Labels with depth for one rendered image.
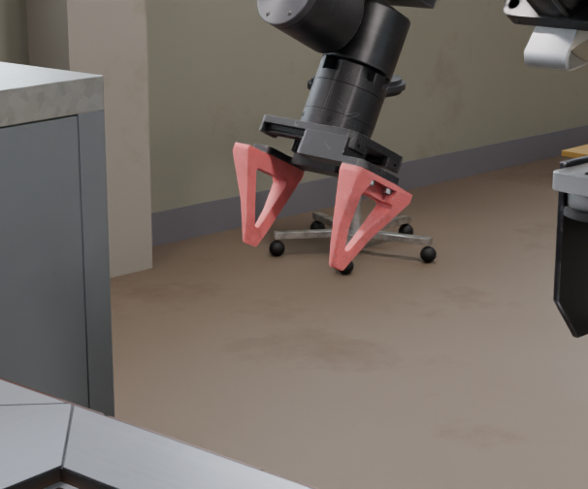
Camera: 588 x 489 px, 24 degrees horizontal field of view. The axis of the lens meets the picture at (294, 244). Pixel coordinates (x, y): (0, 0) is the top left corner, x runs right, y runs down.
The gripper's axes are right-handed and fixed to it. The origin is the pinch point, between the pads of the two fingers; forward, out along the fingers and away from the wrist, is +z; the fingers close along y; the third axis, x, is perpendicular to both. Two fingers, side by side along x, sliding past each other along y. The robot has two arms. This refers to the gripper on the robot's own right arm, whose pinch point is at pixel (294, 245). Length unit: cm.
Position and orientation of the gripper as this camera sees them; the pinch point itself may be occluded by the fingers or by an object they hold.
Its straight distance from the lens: 109.3
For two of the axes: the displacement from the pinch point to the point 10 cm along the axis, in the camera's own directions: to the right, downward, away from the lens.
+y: 6.9, 1.8, -7.0
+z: -3.3, 9.4, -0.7
